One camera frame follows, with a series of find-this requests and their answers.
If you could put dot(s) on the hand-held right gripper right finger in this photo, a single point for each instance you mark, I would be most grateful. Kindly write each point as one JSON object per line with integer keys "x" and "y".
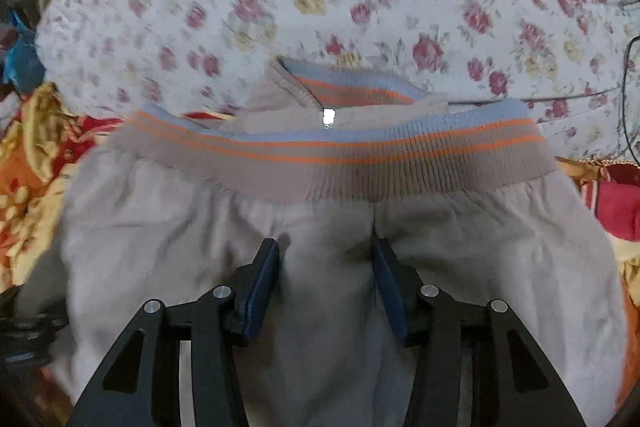
{"x": 392, "y": 292}

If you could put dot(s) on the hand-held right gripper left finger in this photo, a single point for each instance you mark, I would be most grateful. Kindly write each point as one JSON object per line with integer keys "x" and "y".
{"x": 262, "y": 287}

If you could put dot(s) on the beige zip jacket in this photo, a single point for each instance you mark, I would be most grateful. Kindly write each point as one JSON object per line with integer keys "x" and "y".
{"x": 325, "y": 167}

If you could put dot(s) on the red yellow floral bedsheet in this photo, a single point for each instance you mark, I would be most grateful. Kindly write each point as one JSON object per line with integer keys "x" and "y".
{"x": 30, "y": 187}

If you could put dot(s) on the blue plastic bag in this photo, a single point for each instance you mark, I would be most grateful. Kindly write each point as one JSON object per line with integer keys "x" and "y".
{"x": 22, "y": 62}

